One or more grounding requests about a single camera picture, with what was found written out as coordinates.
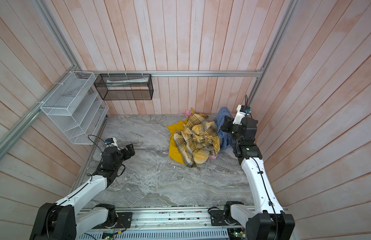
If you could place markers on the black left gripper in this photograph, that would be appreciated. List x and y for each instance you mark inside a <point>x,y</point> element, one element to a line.
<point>131,150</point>

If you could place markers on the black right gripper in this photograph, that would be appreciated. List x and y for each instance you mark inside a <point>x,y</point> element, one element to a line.
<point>228,124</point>

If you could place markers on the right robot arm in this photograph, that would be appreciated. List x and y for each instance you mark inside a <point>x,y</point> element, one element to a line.
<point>250,159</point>

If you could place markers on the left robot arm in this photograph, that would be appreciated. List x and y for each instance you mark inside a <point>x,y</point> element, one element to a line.
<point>62,220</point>

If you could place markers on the yellow plaid cloth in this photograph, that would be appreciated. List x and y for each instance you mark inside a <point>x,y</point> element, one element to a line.
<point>198,141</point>

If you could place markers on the pink cloth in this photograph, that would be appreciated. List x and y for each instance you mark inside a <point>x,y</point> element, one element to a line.
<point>187,113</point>

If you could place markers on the paper sheet in basket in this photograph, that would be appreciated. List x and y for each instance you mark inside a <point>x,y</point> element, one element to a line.
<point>141,82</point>

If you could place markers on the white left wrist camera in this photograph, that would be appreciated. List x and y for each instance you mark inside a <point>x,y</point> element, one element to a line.
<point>112,141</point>

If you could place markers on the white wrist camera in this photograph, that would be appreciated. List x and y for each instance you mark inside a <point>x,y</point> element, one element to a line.
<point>242,112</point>
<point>112,141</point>

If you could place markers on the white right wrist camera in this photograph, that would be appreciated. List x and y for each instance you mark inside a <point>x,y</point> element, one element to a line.
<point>242,112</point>

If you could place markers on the black wire mesh basket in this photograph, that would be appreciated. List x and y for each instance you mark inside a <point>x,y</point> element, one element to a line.
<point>120,87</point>

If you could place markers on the white wire mesh shelf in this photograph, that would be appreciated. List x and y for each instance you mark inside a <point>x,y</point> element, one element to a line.
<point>77,112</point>

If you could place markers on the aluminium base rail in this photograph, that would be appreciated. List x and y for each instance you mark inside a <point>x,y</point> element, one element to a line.
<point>173,222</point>

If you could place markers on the aluminium wall frame rail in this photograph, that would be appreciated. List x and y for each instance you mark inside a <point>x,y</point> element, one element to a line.
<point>17,131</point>

